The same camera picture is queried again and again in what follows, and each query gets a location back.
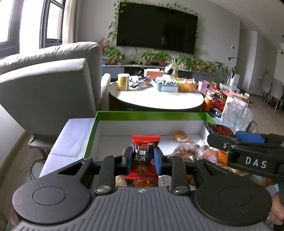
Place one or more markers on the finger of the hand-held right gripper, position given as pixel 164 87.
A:
pixel 250 136
pixel 253 162

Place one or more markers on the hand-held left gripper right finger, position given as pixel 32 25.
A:
pixel 158 160

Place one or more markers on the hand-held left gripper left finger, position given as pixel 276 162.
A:
pixel 128 160

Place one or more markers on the red and black candy packet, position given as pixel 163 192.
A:
pixel 144 142

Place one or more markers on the clear packet of brown nuts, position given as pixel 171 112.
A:
pixel 186 152

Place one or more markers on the green cardboard box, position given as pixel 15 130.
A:
pixel 115 124

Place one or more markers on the orange peanut packet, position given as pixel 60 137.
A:
pixel 213 157

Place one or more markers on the person's right hand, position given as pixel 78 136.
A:
pixel 277 204

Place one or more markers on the clear glass pitcher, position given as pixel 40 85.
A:
pixel 238 117

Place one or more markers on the white box with blue label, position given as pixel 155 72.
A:
pixel 237 101

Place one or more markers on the red snack bag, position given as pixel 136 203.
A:
pixel 219 101

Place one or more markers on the white dining chair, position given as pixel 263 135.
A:
pixel 265 86
pixel 277 92

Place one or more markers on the orange jar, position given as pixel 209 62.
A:
pixel 208 104

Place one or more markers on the white round coffee table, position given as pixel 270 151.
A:
pixel 155 97

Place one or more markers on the tall-leaf plant in white pot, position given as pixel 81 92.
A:
pixel 228 71

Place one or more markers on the small purple box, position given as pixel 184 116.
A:
pixel 203 86

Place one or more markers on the blue tray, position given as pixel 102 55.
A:
pixel 166 88

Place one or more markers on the black remote control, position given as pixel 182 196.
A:
pixel 138 83

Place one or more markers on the yellow can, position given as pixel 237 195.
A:
pixel 123 82

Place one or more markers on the wicker basket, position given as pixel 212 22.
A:
pixel 187 87

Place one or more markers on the red box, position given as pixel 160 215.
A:
pixel 153 74

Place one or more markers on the dark television cabinet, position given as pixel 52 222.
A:
pixel 115 70

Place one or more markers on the spider plant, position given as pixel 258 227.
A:
pixel 176 64

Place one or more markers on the row of potted plants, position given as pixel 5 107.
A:
pixel 113 54

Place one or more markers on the grey armchair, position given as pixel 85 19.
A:
pixel 44 88

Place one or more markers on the green ivy garland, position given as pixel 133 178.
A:
pixel 113 28

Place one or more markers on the white curtain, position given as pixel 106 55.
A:
pixel 70 22

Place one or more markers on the narrow dark-framed window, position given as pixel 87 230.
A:
pixel 52 22

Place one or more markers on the large dark-framed window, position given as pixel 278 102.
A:
pixel 8 24

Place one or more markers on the black wall television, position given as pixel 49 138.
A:
pixel 157 26

